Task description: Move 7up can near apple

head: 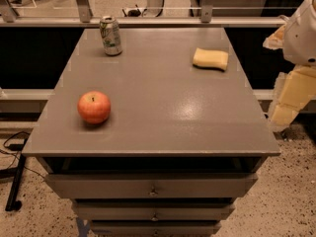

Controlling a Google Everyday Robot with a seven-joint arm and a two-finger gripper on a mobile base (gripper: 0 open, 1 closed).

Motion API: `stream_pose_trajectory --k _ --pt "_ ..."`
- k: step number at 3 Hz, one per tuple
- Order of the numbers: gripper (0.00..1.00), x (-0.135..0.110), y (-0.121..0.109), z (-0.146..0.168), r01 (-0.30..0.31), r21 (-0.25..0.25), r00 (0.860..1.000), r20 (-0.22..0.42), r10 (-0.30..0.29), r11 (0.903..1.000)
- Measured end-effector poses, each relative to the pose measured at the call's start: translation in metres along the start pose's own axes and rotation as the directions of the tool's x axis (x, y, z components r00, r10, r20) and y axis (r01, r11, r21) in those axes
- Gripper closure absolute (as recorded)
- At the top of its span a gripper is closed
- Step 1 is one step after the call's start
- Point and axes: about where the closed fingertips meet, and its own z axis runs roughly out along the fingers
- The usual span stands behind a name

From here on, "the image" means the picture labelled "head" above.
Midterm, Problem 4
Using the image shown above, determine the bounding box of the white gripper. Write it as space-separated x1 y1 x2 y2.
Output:
263 0 316 132

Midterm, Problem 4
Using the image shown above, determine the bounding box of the red apple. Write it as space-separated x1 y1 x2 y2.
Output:
77 91 111 124

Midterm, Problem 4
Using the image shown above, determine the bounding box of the yellow sponge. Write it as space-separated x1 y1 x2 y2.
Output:
193 48 228 71

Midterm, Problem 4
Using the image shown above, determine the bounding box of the grey drawer cabinet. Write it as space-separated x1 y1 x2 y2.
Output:
21 27 281 237

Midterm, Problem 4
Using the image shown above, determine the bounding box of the top grey drawer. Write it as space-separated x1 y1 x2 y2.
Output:
45 173 258 198

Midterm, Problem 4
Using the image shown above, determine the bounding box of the grey drawer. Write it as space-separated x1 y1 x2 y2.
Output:
45 173 258 198
72 199 235 221
91 220 221 237

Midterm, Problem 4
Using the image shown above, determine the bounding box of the bottom grey drawer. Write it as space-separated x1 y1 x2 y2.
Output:
91 220 221 237

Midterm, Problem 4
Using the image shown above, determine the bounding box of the middle grey drawer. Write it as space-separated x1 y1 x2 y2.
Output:
72 199 235 221

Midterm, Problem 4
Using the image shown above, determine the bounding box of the black table leg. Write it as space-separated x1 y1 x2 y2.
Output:
5 155 26 211

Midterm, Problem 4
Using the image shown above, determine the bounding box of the metal railing frame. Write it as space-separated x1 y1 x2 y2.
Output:
0 0 286 29

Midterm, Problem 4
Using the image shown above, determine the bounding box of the black floor cable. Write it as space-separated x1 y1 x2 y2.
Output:
0 130 45 180

